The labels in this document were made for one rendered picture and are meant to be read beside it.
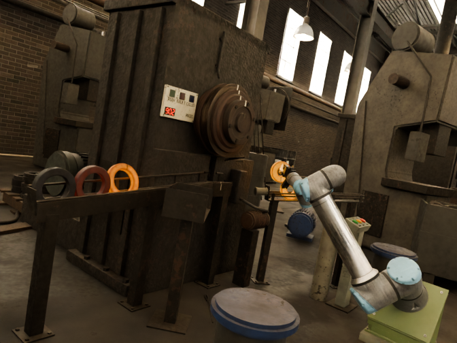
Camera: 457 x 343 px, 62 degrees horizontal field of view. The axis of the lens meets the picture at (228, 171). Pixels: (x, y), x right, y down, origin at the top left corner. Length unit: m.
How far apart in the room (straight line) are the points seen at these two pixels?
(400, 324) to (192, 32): 1.96
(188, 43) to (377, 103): 3.07
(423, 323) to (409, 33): 3.60
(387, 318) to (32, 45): 7.54
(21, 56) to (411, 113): 6.67
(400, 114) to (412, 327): 3.00
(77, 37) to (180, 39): 4.45
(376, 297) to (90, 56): 5.49
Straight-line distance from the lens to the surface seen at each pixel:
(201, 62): 2.45
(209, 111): 2.29
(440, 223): 3.94
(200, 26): 2.45
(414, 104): 4.73
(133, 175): 2.05
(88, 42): 6.49
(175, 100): 2.28
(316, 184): 1.97
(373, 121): 4.94
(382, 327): 2.27
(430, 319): 2.26
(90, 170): 1.86
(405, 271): 2.07
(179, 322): 2.15
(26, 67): 8.31
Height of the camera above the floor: 0.99
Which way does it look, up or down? 5 degrees down
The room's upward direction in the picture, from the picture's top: 10 degrees clockwise
